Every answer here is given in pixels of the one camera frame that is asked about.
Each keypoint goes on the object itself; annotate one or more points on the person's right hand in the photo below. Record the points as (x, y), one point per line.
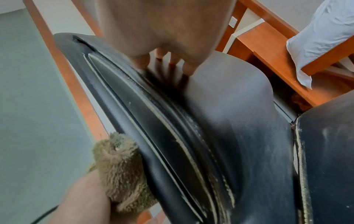
(166, 24)

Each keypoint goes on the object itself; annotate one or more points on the person's left hand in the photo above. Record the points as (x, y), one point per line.
(77, 201)

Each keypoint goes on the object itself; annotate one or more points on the green cleaning cloth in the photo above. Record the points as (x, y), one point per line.
(124, 175)

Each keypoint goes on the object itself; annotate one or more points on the black leather chair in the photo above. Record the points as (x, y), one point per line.
(232, 131)

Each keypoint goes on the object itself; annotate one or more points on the frosted glass panel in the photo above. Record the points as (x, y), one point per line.
(33, 122)

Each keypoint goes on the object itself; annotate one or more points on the white pillow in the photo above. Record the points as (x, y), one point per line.
(326, 30)

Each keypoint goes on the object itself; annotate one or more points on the white wall socket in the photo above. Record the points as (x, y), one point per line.
(233, 22)

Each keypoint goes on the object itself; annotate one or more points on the red wooden door frame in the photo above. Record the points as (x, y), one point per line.
(72, 87)

